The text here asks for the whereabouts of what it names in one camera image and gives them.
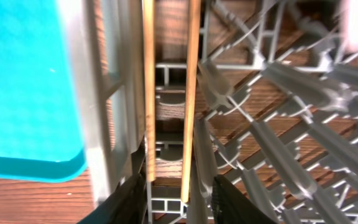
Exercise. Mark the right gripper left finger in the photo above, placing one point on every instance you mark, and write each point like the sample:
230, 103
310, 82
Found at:
125, 206

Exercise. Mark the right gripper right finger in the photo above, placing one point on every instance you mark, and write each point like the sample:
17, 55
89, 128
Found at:
230, 206

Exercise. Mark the wooden chopstick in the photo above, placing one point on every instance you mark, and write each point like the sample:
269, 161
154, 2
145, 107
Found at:
191, 71
149, 69

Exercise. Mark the grey dishwasher rack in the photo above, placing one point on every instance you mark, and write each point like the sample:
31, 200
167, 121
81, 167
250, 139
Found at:
258, 156

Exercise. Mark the teal serving tray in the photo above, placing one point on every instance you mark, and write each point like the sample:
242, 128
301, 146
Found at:
40, 131

